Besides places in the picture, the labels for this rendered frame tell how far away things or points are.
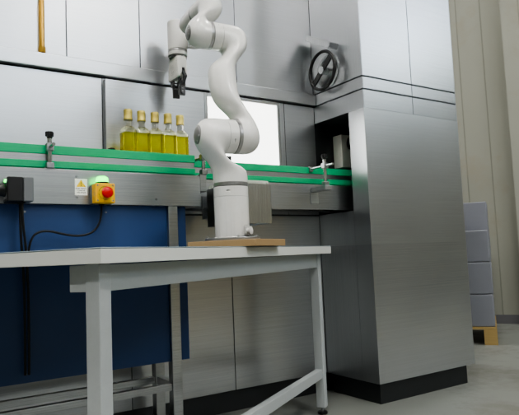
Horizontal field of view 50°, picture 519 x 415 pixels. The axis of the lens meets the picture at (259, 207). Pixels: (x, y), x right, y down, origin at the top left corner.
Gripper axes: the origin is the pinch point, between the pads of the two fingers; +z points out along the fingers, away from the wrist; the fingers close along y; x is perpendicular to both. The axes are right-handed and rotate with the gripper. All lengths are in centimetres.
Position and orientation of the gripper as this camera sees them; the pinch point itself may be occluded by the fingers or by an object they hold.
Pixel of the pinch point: (179, 92)
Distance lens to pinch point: 250.0
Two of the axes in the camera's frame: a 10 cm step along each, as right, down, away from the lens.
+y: 5.5, -1.0, -8.3
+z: 0.4, 10.0, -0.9
